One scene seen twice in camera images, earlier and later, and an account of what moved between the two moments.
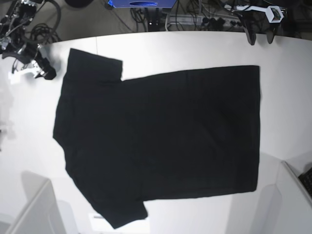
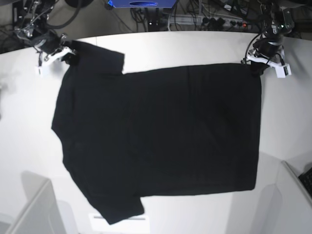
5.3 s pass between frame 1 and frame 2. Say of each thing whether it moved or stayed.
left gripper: moved
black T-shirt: stayed
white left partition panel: stayed
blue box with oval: stayed
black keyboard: stayed
